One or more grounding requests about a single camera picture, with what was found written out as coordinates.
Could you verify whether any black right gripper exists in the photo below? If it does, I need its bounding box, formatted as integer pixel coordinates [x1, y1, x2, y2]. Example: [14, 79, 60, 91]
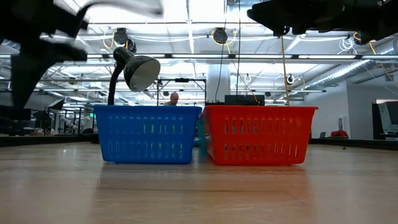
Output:
[247, 0, 398, 44]

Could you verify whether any black perforated box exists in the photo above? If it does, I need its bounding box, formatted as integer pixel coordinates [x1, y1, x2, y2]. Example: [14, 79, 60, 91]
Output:
[224, 94, 266, 106]

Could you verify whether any red slotted plastic basket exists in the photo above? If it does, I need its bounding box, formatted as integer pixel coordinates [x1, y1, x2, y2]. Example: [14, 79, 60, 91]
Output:
[200, 105, 319, 166]

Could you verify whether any black gooseneck desk lamp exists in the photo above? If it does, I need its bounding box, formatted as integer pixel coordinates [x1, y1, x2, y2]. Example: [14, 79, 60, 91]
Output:
[107, 46, 162, 106]

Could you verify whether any blue slotted plastic basket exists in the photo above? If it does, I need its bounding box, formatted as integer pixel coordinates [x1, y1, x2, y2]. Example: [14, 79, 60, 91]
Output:
[92, 105, 203, 165]

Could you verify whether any red bag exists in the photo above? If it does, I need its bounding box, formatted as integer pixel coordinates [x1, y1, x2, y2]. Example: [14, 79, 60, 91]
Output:
[330, 129, 350, 139]

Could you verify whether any person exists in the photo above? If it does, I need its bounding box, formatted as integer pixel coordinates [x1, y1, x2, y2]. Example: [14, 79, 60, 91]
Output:
[164, 91, 180, 107]

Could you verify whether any black computer monitor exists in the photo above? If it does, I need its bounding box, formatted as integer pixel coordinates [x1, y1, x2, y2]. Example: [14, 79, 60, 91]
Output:
[371, 100, 398, 141]

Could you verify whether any teal plastic bin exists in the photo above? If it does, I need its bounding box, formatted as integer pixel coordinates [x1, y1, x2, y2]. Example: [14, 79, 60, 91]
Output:
[195, 117, 208, 158]

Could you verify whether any yellow hanging cable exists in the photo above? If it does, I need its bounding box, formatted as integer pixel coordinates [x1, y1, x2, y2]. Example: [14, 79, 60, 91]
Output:
[280, 34, 291, 107]

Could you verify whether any black rig frame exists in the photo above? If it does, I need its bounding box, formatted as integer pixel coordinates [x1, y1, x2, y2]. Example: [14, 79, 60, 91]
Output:
[155, 77, 208, 107]

